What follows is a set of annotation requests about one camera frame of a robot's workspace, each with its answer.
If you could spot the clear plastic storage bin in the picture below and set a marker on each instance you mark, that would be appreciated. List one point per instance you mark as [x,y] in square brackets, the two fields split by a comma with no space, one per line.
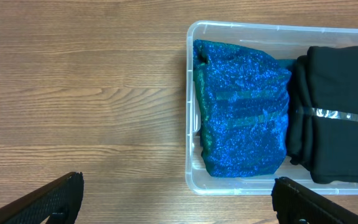
[281,42]

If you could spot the blue denim jeans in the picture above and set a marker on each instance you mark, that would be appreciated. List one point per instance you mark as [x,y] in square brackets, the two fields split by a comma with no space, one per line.
[287,63]

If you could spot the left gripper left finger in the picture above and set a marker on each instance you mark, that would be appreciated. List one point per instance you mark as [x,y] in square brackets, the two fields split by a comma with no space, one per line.
[56,202]

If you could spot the large black garment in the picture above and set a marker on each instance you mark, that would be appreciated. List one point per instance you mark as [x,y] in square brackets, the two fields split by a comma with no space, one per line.
[322,133]

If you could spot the blue sequin cloth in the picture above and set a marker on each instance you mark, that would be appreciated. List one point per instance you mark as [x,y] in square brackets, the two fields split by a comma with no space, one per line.
[243,100]

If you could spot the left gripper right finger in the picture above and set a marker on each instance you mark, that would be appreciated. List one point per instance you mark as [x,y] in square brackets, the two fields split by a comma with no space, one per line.
[295,204]

